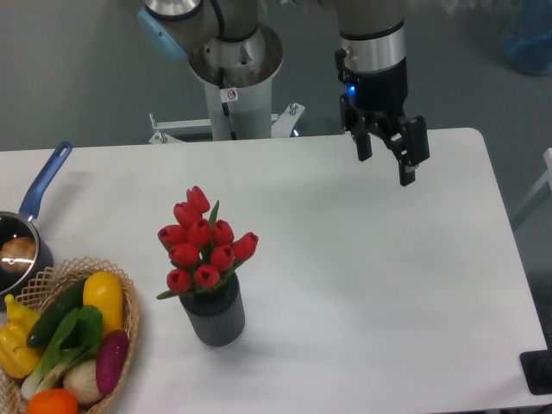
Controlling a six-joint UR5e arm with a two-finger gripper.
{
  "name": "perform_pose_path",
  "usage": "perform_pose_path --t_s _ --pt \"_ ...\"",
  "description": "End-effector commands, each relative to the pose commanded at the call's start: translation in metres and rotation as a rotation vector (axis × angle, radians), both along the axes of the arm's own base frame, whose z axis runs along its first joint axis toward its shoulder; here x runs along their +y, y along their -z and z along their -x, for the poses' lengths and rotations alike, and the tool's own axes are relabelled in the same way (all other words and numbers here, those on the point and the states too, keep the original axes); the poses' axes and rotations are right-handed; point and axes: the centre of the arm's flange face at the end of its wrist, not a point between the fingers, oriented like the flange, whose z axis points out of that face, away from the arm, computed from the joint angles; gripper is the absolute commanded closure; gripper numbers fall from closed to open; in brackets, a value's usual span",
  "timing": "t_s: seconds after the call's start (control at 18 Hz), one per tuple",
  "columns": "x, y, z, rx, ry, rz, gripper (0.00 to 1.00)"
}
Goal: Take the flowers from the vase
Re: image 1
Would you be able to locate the orange fruit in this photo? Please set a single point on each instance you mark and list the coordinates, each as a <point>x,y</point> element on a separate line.
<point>53,401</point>

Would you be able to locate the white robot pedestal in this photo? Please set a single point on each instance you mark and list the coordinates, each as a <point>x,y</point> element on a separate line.
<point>238,86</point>

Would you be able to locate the purple eggplant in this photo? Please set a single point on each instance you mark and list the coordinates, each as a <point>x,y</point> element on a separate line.
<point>110,359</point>

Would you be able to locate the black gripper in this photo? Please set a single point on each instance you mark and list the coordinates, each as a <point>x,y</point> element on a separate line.
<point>374,102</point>

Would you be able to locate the bread roll in pan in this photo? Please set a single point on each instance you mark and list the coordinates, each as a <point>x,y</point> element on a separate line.
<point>17,255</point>

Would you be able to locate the green cucumber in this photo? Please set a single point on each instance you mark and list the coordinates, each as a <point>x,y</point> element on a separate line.
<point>43,330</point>

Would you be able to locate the red tulip bouquet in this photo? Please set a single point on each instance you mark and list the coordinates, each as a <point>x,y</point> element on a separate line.
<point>202,248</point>

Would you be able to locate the grey ribbed vase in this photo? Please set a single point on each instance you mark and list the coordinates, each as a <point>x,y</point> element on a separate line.
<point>217,318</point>

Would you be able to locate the blue translucent container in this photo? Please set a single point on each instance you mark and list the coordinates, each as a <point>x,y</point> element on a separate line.
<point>526,41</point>

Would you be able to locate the white frame at right edge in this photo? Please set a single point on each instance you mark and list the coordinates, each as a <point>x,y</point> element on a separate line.
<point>534,196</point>

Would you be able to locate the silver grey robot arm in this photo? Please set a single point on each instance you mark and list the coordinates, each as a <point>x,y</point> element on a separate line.
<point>371,32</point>

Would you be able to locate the yellow squash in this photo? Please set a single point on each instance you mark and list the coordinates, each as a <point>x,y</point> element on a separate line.
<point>104,290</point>

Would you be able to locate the white garlic bulb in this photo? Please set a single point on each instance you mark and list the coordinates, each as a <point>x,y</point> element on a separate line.
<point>81,382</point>

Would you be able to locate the black device at table edge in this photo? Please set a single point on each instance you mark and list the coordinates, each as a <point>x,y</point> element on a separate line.
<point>536,366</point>

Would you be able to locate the blue handled saucepan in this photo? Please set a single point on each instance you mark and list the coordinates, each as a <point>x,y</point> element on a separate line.
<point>21,223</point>

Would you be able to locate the green bok choy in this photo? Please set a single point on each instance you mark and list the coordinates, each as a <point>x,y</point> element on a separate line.
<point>77,336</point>

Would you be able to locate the yellow bell pepper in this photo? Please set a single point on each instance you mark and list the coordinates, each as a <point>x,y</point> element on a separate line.
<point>18,360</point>

